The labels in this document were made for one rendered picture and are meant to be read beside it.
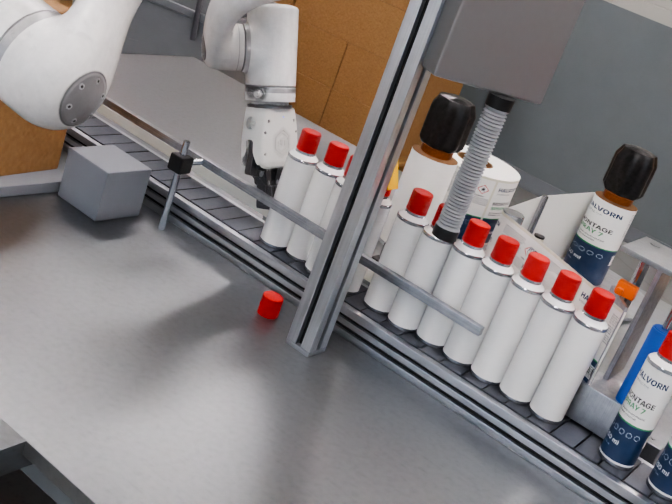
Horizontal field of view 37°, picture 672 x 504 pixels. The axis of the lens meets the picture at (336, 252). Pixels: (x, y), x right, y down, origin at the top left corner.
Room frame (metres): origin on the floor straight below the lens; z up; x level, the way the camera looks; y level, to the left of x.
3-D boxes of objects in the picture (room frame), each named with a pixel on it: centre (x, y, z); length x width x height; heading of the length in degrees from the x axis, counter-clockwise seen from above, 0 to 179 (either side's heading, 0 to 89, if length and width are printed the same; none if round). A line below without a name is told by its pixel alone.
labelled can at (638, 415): (1.24, -0.47, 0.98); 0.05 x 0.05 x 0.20
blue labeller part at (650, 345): (1.29, -0.46, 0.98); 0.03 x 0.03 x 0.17
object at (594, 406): (1.35, -0.45, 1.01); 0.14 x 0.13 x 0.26; 61
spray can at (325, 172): (1.53, 0.05, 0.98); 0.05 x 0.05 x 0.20
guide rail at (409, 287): (1.58, 0.23, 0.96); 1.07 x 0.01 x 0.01; 61
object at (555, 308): (1.32, -0.32, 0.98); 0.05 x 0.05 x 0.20
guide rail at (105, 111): (1.65, 0.20, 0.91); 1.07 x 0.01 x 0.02; 61
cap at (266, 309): (1.39, 0.07, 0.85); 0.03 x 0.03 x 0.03
